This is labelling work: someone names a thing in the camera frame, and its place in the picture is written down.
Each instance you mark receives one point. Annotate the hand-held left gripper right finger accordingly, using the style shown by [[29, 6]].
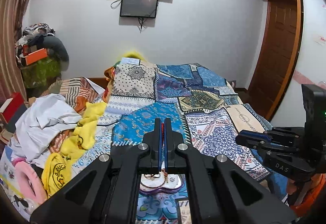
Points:
[[166, 142]]

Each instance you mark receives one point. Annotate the orange striped blanket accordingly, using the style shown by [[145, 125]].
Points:
[[76, 91]]

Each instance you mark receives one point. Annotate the white crumpled cloth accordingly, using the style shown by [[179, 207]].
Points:
[[43, 122]]

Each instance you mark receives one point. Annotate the patchwork printed blanket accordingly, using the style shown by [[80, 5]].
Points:
[[142, 117]]

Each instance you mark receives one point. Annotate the dark bag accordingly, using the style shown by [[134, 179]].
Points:
[[233, 83]]

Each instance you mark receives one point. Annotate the purple heart-shaped jewelry box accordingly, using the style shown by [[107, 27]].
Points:
[[163, 187]]

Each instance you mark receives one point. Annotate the red box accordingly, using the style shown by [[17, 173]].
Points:
[[12, 106]]

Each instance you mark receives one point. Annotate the green patterned cloth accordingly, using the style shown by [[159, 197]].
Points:
[[40, 72]]

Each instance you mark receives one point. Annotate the pile of clothes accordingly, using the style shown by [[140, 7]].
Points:
[[33, 35]]

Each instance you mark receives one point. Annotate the orange box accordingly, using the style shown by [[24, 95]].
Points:
[[35, 57]]

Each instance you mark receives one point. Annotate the pink neck pillow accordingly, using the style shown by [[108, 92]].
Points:
[[28, 178]]

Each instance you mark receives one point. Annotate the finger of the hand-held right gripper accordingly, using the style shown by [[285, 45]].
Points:
[[245, 141], [250, 133]]

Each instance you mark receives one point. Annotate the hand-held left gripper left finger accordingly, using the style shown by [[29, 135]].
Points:
[[159, 142]]

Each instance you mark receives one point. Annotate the brown wooden door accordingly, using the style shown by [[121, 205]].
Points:
[[277, 55]]

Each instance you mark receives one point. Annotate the yellow duck print cloth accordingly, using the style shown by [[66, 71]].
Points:
[[86, 124]]

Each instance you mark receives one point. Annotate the white paper tag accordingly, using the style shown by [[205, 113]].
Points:
[[130, 61]]

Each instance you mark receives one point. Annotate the small black wall monitor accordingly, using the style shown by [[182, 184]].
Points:
[[138, 5]]

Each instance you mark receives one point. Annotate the striped brown curtain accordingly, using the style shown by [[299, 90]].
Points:
[[12, 22]]

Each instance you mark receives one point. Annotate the white printed plastic bag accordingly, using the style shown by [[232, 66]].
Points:
[[10, 175]]

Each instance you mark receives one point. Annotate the yellow round object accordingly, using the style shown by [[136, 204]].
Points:
[[131, 55]]

